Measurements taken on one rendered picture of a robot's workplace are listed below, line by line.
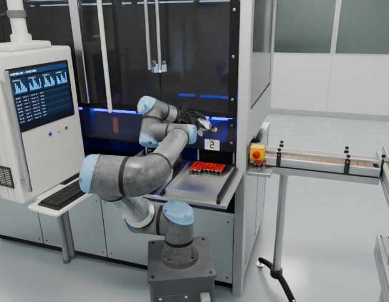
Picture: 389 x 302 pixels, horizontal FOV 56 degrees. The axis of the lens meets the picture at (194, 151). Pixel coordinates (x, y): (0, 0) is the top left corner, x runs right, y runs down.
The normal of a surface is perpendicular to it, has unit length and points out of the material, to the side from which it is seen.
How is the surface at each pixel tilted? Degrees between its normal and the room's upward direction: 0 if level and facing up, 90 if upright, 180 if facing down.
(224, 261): 90
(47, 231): 90
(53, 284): 0
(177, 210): 8
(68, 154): 90
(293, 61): 90
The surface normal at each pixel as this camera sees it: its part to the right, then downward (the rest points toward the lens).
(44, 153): 0.90, 0.14
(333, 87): -0.32, 0.34
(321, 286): -0.02, -0.93
